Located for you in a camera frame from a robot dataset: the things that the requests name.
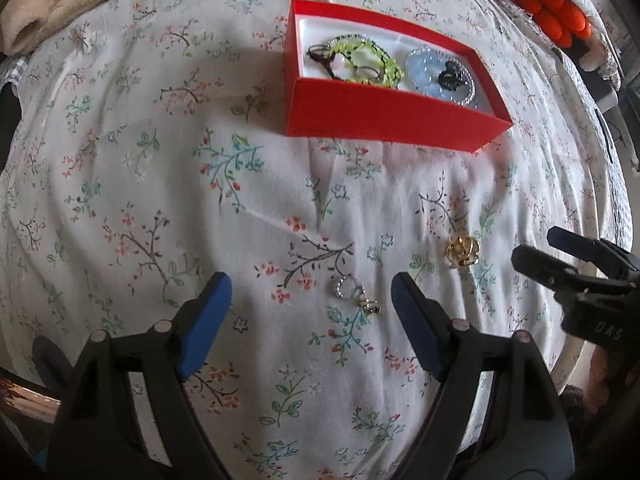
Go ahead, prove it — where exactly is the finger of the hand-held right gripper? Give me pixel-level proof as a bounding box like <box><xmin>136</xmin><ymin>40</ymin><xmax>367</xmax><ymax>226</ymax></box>
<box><xmin>547</xmin><ymin>225</ymin><xmax>640</xmax><ymax>281</ymax></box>
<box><xmin>510</xmin><ymin>244</ymin><xmax>587</xmax><ymax>306</ymax></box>

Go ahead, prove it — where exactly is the black flower charm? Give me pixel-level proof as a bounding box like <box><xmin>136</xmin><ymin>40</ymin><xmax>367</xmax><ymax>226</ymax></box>
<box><xmin>434</xmin><ymin>62</ymin><xmax>469</xmax><ymax>92</ymax></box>

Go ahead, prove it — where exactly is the clear crystal bead bangle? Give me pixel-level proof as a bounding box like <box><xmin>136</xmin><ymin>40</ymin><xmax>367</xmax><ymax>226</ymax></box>
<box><xmin>403</xmin><ymin>45</ymin><xmax>482</xmax><ymax>110</ymax></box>

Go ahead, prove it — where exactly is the checked cloth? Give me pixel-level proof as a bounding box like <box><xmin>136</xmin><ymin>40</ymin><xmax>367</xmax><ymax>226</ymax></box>
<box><xmin>0</xmin><ymin>55</ymin><xmax>27</xmax><ymax>92</ymax></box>

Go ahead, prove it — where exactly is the silver ring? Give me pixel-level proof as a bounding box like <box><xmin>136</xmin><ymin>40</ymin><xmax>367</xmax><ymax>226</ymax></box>
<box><xmin>335</xmin><ymin>276</ymin><xmax>365</xmax><ymax>300</ymax></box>

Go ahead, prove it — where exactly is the beige fleece blanket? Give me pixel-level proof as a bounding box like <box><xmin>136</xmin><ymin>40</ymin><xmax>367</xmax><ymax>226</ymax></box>
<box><xmin>0</xmin><ymin>0</ymin><xmax>174</xmax><ymax>54</ymax></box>

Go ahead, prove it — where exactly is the orange plush cushion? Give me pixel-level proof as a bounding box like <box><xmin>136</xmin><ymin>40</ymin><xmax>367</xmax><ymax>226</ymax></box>
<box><xmin>507</xmin><ymin>0</ymin><xmax>592</xmax><ymax>49</ymax></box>

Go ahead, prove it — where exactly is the blue bead bracelet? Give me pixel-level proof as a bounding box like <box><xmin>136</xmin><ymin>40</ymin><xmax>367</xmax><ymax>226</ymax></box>
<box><xmin>406</xmin><ymin>50</ymin><xmax>477</xmax><ymax>106</ymax></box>

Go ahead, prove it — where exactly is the red glossy object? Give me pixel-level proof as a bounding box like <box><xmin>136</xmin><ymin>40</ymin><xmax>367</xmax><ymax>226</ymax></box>
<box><xmin>0</xmin><ymin>374</ymin><xmax>62</xmax><ymax>432</ymax></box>

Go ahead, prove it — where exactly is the green bead bracelet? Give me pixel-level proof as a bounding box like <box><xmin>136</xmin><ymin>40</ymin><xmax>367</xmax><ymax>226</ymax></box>
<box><xmin>325</xmin><ymin>34</ymin><xmax>406</xmax><ymax>87</ymax></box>

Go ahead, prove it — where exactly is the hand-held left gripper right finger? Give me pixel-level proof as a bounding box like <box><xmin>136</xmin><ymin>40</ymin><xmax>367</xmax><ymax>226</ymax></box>
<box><xmin>390</xmin><ymin>270</ymin><xmax>576</xmax><ymax>480</ymax></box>

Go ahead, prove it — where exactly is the black cord bracelet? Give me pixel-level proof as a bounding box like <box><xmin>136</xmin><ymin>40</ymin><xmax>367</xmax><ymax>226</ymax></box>
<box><xmin>305</xmin><ymin>44</ymin><xmax>352</xmax><ymax>79</ymax></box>

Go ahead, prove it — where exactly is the red cardboard box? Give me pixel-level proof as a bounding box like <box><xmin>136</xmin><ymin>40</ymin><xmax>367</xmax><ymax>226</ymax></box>
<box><xmin>284</xmin><ymin>0</ymin><xmax>514</xmax><ymax>154</ymax></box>

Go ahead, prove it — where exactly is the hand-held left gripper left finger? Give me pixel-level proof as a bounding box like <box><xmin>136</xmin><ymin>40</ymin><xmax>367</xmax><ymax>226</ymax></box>
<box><xmin>47</xmin><ymin>270</ymin><xmax>234</xmax><ymax>480</ymax></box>

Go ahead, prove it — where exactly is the gold flower ring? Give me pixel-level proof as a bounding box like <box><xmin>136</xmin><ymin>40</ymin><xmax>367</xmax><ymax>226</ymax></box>
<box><xmin>445</xmin><ymin>235</ymin><xmax>481</xmax><ymax>267</ymax></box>

